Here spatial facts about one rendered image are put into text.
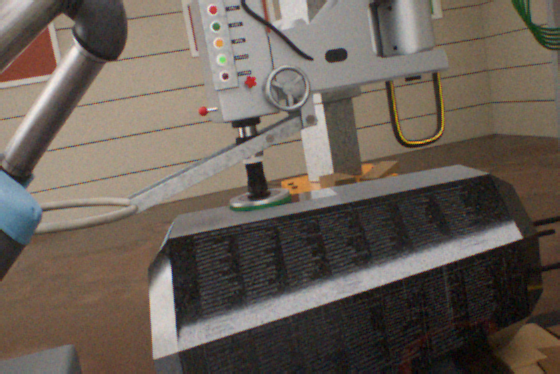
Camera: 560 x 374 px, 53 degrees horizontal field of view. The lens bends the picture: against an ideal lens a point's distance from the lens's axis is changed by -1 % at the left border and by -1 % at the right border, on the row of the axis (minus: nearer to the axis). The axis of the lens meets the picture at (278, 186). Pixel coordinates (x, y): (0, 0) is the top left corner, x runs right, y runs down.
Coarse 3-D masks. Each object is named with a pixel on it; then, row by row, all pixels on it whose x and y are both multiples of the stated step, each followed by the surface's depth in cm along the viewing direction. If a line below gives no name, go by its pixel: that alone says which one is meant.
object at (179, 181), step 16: (272, 128) 191; (288, 128) 193; (304, 128) 194; (240, 144) 189; (256, 144) 190; (272, 144) 192; (208, 160) 197; (224, 160) 187; (240, 160) 189; (176, 176) 194; (192, 176) 185; (208, 176) 186; (144, 192) 192; (160, 192) 182; (176, 192) 184; (144, 208) 182
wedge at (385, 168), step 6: (384, 162) 267; (390, 162) 264; (396, 162) 262; (378, 168) 262; (384, 168) 259; (390, 168) 258; (396, 168) 261; (366, 174) 259; (372, 174) 256; (378, 174) 254; (384, 174) 254; (390, 174) 258; (360, 180) 256; (366, 180) 254
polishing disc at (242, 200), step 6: (276, 192) 199; (282, 192) 196; (288, 192) 196; (234, 198) 201; (240, 198) 199; (246, 198) 197; (258, 198) 193; (264, 198) 191; (270, 198) 189; (276, 198) 190; (282, 198) 192; (234, 204) 193; (240, 204) 190; (246, 204) 189; (252, 204) 188; (258, 204) 188
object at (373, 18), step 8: (376, 8) 211; (368, 16) 212; (376, 16) 211; (280, 24) 257; (288, 24) 251; (296, 24) 249; (304, 24) 248; (376, 24) 211; (376, 32) 212; (376, 40) 212; (376, 48) 213; (384, 56) 216
